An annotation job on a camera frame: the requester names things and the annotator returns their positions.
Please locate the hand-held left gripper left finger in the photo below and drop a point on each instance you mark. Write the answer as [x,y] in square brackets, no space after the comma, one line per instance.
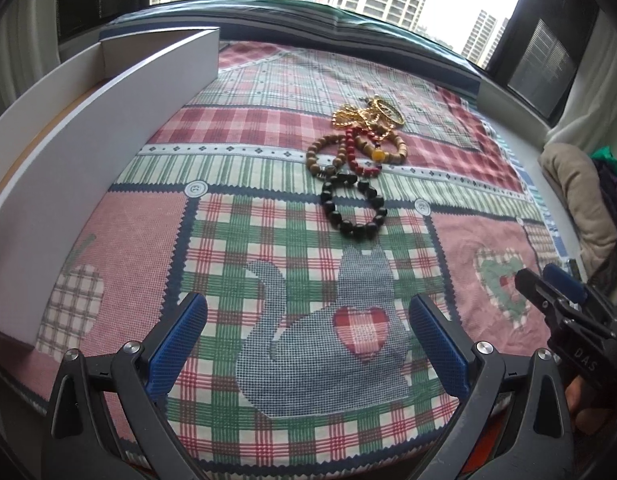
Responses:
[181,342]

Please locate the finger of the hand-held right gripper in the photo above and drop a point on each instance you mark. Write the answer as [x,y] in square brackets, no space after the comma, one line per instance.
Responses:
[563,280]
[536,290]

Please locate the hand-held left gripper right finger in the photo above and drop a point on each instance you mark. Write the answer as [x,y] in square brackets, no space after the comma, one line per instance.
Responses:
[438,345]

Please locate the white drawer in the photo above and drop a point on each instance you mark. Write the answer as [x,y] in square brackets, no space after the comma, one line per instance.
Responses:
[88,160]

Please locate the gold bangle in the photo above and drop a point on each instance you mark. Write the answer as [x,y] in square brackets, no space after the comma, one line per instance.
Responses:
[390,110]

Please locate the person's right hand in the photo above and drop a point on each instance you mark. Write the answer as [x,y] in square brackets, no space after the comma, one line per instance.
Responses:
[588,407]

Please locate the beige folded cloth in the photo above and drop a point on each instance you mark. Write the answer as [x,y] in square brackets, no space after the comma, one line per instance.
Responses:
[573,185]

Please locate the dark purple cloth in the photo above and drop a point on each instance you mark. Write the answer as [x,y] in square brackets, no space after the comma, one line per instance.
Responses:
[613,195]

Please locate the plaid patchwork blanket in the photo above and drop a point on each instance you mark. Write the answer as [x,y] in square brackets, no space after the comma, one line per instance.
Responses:
[288,285]

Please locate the green cloth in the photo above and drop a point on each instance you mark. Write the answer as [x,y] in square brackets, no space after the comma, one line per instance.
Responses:
[613,157]

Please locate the white curtain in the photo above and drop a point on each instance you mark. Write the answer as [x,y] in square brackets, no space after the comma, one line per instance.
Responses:
[18,60]
[598,100]

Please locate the narrow high-rise building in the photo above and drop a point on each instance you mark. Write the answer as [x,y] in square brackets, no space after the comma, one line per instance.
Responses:
[483,40]

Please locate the blue green striped cushion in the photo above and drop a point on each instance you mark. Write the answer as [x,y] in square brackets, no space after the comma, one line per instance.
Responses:
[338,25]

